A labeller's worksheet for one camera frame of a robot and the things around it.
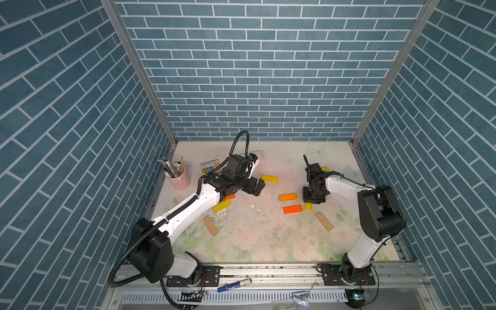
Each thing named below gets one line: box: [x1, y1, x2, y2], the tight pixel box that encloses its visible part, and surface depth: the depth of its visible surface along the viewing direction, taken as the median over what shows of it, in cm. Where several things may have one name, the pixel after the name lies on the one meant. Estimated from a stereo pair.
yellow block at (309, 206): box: [304, 202, 314, 211], surface depth 95 cm
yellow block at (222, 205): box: [213, 198, 232, 213], surface depth 94 cm
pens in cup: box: [157, 155, 185, 179], surface depth 94 cm
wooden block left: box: [202, 216, 219, 236], surface depth 88 cm
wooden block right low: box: [315, 211, 334, 232], surface depth 90 cm
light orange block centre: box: [279, 193, 298, 202], surface depth 98 cm
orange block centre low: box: [282, 204, 304, 215], surface depth 93 cm
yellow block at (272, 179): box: [260, 174, 279, 184], surface depth 104 cm
